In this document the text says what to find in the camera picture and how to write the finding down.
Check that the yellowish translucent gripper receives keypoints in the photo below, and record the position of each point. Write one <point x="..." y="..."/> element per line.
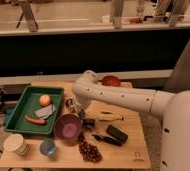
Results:
<point x="81" y="114"/>

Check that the purple bowl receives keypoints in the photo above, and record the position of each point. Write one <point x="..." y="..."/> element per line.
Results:
<point x="68" y="127"/>

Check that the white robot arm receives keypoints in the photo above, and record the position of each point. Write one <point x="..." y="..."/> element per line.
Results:
<point x="174" y="108"/>

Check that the orange-brown bowl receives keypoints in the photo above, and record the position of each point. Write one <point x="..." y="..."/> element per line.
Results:
<point x="111" y="81"/>

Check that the small dark metal object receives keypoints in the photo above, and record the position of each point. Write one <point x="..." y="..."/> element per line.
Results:
<point x="89" y="123"/>

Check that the small metal cup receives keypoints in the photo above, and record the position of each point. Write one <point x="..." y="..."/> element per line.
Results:
<point x="69" y="103"/>

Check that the black rectangular case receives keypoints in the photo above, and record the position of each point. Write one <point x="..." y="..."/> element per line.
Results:
<point x="116" y="133"/>

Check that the grey folded cloth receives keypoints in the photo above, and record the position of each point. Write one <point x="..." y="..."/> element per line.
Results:
<point x="45" y="112"/>

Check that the orange peach fruit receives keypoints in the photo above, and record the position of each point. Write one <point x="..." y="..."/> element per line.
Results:
<point x="45" y="100"/>

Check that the bunch of dark grapes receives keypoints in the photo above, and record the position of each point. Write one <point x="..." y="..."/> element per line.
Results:
<point x="89" y="152"/>

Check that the blue glass cup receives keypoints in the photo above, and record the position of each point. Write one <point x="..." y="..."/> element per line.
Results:
<point x="48" y="148"/>

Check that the green plastic tray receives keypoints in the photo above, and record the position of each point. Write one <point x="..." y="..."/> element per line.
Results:
<point x="28" y="104"/>

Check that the white paper cup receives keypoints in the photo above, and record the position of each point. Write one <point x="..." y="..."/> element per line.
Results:
<point x="15" y="143"/>

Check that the black handled tool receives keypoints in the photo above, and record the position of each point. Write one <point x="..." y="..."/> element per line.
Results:
<point x="107" y="139"/>

